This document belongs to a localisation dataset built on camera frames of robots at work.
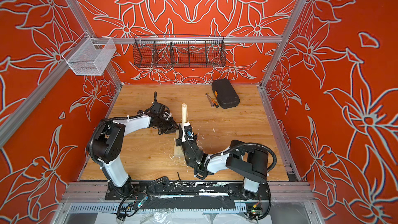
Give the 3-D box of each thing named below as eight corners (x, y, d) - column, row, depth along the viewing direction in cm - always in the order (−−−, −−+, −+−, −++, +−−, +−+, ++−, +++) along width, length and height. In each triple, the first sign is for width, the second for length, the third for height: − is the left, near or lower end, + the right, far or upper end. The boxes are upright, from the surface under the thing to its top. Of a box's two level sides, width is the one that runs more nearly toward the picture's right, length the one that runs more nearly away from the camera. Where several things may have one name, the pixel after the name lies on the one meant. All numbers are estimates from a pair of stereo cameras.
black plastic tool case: (220, 109, 106) (221, 104, 101) (210, 84, 122) (211, 78, 117) (238, 106, 108) (240, 100, 103) (226, 81, 124) (228, 75, 119)
